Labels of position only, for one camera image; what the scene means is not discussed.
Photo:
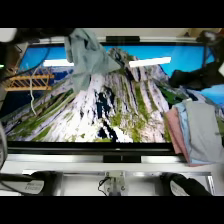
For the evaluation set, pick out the grey garment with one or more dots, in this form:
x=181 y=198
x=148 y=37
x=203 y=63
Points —
x=206 y=133

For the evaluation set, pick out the light blue garment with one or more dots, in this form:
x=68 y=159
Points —
x=184 y=126

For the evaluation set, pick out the silver frame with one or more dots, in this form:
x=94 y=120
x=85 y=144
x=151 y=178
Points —
x=83 y=166

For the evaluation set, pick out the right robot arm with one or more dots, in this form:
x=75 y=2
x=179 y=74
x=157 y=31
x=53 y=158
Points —
x=185 y=185

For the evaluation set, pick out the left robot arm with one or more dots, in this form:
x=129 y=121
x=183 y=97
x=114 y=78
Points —
x=33 y=186

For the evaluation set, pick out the pale grey-green T-shirt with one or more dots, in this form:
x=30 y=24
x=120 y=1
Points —
x=90 y=58

